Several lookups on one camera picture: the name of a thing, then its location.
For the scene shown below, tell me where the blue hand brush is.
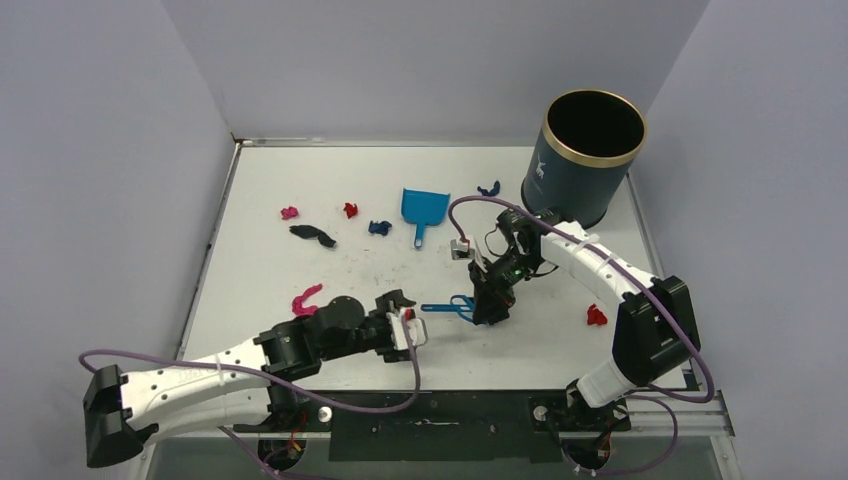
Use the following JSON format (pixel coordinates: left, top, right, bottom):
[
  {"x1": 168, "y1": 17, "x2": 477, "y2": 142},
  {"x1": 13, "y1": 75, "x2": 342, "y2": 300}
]
[{"x1": 420, "y1": 294, "x2": 475, "y2": 323}]

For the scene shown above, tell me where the blue plastic dustpan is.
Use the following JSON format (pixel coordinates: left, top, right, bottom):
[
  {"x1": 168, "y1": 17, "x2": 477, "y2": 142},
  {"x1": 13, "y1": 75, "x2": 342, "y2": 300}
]
[{"x1": 400, "y1": 188, "x2": 450, "y2": 250}]

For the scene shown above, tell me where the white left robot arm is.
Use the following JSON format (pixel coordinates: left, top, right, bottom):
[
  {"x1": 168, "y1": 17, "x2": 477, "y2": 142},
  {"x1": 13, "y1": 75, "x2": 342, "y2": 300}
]
[{"x1": 79, "y1": 290, "x2": 428, "y2": 468}]

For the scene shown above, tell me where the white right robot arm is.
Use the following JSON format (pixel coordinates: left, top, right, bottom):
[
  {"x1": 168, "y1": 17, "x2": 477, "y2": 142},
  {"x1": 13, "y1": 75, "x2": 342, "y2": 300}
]
[{"x1": 454, "y1": 209, "x2": 703, "y2": 429}]

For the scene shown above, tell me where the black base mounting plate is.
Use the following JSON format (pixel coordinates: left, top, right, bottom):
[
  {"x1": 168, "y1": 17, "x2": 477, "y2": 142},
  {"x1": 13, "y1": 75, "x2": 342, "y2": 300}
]
[{"x1": 254, "y1": 390, "x2": 631, "y2": 463}]

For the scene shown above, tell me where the dark blue paper scrap top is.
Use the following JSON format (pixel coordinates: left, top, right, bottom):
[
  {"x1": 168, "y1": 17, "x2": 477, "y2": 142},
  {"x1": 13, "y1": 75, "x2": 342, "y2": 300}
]
[{"x1": 476, "y1": 180, "x2": 501, "y2": 197}]

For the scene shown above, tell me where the dark blue paper scrap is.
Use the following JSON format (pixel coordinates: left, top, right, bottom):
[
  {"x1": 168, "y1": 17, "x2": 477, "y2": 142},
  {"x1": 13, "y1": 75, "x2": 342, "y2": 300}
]
[
  {"x1": 476, "y1": 180, "x2": 501, "y2": 197},
  {"x1": 367, "y1": 220, "x2": 392, "y2": 236}
]

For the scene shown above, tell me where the large pink paper scrap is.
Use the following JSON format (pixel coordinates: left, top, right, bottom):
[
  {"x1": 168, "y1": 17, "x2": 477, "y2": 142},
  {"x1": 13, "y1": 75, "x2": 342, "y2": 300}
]
[{"x1": 291, "y1": 283, "x2": 323, "y2": 316}]

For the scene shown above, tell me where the red paper scrap right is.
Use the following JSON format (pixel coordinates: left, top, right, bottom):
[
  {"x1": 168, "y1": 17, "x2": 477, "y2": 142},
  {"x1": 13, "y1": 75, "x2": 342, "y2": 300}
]
[{"x1": 586, "y1": 304, "x2": 608, "y2": 326}]

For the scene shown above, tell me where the red paper scrap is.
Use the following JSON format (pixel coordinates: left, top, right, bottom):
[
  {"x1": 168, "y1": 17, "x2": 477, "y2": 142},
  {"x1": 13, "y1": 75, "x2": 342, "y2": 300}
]
[
  {"x1": 343, "y1": 202, "x2": 359, "y2": 219},
  {"x1": 586, "y1": 304, "x2": 608, "y2": 326}
]

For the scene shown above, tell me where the dark blue paper scrap centre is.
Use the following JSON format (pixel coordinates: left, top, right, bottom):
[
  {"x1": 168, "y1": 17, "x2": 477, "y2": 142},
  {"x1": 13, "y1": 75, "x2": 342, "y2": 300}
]
[{"x1": 367, "y1": 220, "x2": 392, "y2": 236}]

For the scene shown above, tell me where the red paper scrap left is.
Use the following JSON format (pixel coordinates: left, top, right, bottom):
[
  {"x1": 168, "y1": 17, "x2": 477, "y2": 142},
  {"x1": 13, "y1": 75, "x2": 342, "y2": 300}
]
[{"x1": 343, "y1": 202, "x2": 359, "y2": 219}]

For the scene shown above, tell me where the black paper scrap left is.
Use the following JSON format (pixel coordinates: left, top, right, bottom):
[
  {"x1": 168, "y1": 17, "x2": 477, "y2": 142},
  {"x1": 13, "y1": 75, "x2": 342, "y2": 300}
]
[{"x1": 289, "y1": 225, "x2": 337, "y2": 249}]

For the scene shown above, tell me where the small pink paper scrap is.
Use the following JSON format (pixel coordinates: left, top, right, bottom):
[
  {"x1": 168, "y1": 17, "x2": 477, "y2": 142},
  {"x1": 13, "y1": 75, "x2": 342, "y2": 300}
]
[{"x1": 280, "y1": 206, "x2": 299, "y2": 221}]

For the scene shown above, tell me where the dark blue gold-rimmed bin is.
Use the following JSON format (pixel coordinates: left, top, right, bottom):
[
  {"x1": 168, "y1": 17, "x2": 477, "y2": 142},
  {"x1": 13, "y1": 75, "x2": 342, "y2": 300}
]
[{"x1": 521, "y1": 89, "x2": 647, "y2": 229}]

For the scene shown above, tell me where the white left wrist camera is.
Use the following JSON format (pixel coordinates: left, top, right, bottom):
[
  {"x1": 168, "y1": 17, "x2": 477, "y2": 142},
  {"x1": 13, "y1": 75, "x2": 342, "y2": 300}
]
[{"x1": 386, "y1": 307, "x2": 428, "y2": 351}]

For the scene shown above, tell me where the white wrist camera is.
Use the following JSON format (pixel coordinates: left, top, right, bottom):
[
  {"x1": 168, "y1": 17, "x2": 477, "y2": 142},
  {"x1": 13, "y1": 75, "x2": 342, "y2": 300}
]
[
  {"x1": 386, "y1": 307, "x2": 428, "y2": 351},
  {"x1": 450, "y1": 237, "x2": 476, "y2": 261}
]

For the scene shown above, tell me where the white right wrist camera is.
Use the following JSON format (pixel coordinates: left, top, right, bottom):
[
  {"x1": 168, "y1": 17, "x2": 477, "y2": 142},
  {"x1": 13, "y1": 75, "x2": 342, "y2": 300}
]
[{"x1": 450, "y1": 237, "x2": 476, "y2": 261}]

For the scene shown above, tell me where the aluminium rail frame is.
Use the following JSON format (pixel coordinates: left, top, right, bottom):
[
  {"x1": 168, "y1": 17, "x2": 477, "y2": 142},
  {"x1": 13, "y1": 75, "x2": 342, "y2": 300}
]
[{"x1": 621, "y1": 391, "x2": 735, "y2": 437}]

